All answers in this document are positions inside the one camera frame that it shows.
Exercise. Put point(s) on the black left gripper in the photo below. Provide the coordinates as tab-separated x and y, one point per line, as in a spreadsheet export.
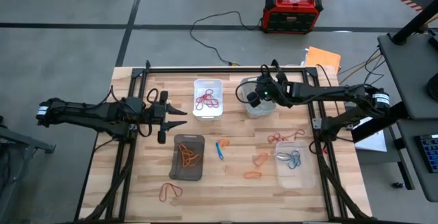
155	118

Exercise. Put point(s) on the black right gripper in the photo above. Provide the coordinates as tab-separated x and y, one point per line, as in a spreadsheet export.
253	100

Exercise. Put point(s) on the red rubber band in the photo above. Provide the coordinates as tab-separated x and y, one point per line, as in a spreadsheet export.
205	97
161	193
214	102
279	137
200	105

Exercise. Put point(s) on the teal rubber band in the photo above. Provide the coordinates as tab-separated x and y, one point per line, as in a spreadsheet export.
278	155

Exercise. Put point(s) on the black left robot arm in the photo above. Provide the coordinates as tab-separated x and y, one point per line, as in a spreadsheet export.
85	112

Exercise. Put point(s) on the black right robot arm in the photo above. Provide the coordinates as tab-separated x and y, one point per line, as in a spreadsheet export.
325	92

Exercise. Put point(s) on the frosted white plastic basket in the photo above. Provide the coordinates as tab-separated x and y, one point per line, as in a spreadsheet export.
268	111

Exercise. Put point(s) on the smoky grey translucent basket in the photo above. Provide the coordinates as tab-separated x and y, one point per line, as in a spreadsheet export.
178	172

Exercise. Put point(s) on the orange folder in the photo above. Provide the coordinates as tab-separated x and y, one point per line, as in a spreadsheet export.
323	59

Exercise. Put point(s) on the clear plastic basket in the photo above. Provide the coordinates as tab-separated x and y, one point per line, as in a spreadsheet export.
297	179

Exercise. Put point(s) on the red portable power station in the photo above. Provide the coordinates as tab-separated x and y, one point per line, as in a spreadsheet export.
291	15

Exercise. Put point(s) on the white paper sheet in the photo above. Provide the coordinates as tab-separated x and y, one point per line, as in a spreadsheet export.
373	142

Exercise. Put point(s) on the grey metal stand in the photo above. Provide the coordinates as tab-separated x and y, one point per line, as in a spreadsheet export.
20	143

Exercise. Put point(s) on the grey side desk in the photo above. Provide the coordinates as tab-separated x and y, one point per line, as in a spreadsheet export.
410	73

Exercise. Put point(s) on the small black floor object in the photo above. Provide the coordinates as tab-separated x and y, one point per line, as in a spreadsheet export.
398	185

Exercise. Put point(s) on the black pole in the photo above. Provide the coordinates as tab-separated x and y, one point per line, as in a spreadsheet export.
415	21

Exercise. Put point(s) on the black round device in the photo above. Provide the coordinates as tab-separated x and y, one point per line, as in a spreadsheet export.
434	87

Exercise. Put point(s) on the black keyboard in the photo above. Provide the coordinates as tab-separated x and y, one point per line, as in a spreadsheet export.
429	152

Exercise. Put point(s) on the black aluminium table frame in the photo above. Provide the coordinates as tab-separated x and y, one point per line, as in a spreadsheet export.
226	70

